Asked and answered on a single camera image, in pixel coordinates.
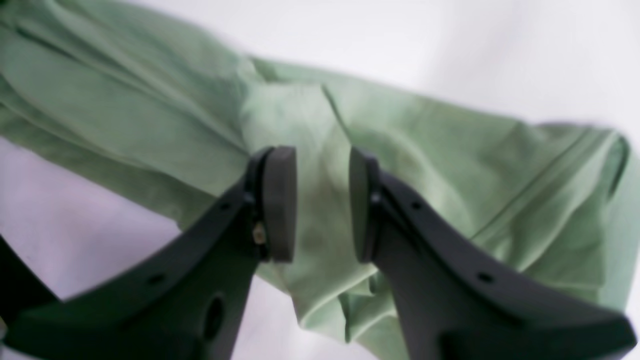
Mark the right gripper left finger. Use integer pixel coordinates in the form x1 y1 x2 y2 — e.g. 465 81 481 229
3 146 297 360

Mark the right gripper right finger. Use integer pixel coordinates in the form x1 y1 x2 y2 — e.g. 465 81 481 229
349 148 638 360

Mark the green t-shirt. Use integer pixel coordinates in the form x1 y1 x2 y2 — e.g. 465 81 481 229
1 0 639 360

